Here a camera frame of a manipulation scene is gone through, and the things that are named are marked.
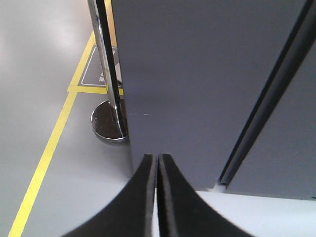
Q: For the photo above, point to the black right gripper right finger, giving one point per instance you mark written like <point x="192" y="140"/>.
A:
<point x="182" y="212"/>

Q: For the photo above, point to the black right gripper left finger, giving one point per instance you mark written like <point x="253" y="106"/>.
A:
<point x="130" y="213"/>

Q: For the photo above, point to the dark grey fridge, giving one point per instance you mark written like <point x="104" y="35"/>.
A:
<point x="282" y="161"/>

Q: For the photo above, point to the grey floor sign sticker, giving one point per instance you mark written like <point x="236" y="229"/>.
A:
<point x="93" y="74"/>

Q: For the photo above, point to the chrome barrier post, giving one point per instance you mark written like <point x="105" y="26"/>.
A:
<point x="108" y="120"/>

